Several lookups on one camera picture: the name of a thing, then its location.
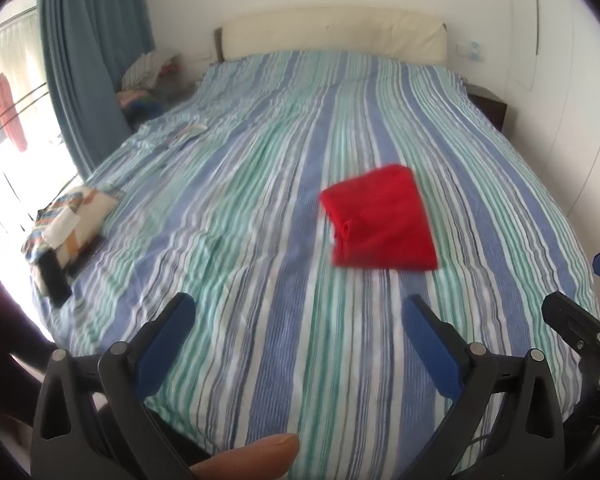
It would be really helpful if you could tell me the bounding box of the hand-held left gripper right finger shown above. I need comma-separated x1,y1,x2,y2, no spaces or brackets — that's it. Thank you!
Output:
401,294,568,480

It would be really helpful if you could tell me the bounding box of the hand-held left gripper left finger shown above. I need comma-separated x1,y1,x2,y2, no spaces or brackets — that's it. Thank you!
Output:
30,291,201,480

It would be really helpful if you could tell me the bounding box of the red sweater with white animal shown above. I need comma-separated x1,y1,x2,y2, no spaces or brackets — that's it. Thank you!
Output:
320,164,440,270

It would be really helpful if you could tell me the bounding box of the colourful stack of clothes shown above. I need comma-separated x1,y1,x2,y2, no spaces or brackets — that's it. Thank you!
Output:
117,89,167,117

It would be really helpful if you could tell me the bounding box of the person's left hand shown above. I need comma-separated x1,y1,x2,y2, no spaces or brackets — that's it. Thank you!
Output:
189,432,301,480

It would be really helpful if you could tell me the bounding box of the black flat device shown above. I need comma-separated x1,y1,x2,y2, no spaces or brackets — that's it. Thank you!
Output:
36,250,74,309

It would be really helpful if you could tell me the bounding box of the patterned folded cloth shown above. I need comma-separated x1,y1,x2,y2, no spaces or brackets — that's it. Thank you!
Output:
20,185,121,281

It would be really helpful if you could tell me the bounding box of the striped blue green bed cover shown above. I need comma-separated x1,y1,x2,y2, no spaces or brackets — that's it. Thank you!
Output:
45,50,600,480

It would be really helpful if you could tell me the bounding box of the white wardrobe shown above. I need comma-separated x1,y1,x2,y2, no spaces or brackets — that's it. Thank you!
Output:
505,0,600,261

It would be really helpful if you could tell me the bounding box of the dark wooden nightstand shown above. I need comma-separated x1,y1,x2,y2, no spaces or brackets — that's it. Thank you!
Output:
467,83,509,133

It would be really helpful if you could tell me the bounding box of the checked crumpled cloth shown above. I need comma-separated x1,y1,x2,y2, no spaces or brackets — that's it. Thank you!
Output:
121,52,181,91

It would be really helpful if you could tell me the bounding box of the red hanging garment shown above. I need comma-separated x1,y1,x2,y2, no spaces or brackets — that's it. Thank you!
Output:
0,74,29,153

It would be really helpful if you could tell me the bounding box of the blue curtain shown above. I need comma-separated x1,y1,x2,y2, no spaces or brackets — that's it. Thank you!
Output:
36,0,156,181

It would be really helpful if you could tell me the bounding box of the cream padded headboard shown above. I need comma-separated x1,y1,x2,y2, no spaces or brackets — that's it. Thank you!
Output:
215,6,449,67

